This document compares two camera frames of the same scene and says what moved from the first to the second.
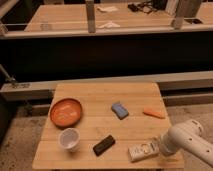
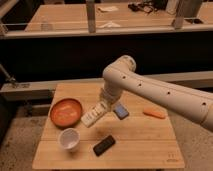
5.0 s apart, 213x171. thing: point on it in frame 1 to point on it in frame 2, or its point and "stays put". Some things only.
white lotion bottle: x=143 y=150 to x=94 y=113
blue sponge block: x=120 y=111 stays put
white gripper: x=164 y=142 to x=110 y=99
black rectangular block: x=103 y=145 stays put
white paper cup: x=69 y=139 stays put
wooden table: x=102 y=126 stays put
